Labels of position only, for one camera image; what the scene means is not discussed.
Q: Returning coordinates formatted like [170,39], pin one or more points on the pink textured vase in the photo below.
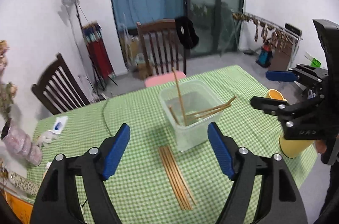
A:
[21,144]

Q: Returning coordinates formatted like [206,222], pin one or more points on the blue and red toy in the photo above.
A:
[264,57]

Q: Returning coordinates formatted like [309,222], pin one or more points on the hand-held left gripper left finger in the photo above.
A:
[116,152]

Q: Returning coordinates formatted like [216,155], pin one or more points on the cardboard box with plastic bag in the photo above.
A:
[143,65]

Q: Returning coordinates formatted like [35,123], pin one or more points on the orange flat item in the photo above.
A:
[16,204]

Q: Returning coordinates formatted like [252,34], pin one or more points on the white fluffy item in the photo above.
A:
[47,137]

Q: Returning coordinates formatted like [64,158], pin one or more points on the floral patterned pouch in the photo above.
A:
[23,183]

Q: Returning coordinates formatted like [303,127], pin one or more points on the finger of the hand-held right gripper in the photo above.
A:
[280,76]
[267,103]

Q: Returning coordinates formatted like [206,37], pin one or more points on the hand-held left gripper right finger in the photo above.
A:
[221,152]

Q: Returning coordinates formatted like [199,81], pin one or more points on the red hanging cloth decoration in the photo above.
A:
[99,54]

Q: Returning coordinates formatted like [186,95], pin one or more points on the clear plastic container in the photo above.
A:
[185,141]

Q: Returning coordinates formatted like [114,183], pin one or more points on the yellow cup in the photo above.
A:
[275,94]

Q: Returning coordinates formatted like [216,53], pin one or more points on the pink seat cushion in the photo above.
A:
[164,79]

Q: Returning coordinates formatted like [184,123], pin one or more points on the bundle of bamboo chopsticks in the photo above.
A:
[174,179]

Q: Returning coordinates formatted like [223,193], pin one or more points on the brown cardboard box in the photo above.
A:
[280,59]

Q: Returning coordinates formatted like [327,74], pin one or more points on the yellow thermos jug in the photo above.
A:
[294,148]

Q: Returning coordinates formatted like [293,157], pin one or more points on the green and white carton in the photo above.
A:
[315,62]

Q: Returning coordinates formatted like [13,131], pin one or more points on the black electronic box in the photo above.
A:
[292,29]

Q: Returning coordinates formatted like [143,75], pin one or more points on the dark wooden slatted chair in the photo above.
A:
[49,72]
[156,26]

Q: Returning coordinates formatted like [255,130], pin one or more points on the metal drying rack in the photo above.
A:
[296,34]

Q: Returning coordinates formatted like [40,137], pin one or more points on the person's right hand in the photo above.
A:
[321,145]

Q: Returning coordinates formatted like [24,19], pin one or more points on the green checked tablecloth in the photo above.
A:
[132,112]

